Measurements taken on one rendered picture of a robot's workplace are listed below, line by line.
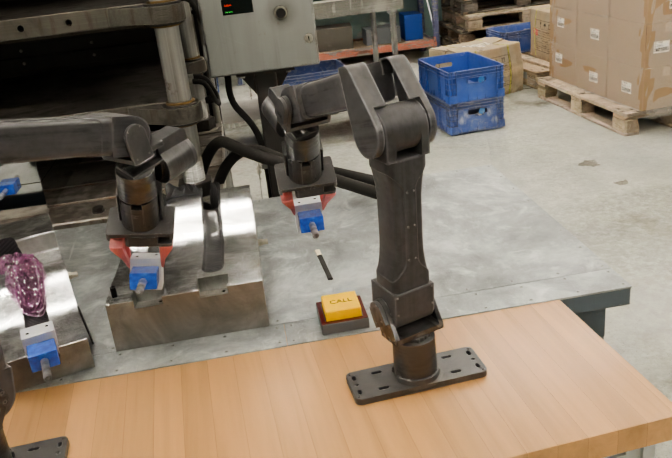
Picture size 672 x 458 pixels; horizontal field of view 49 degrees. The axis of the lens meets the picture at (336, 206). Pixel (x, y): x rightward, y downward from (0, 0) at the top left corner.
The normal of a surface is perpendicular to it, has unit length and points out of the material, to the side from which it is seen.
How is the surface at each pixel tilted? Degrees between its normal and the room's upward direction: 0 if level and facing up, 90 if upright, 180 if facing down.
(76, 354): 90
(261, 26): 90
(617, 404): 0
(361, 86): 49
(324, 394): 0
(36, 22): 90
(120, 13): 90
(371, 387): 0
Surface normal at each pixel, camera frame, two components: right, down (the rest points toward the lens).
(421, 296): 0.49, 0.32
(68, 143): 0.76, 0.22
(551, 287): -0.11, -0.92
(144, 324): 0.15, 0.35
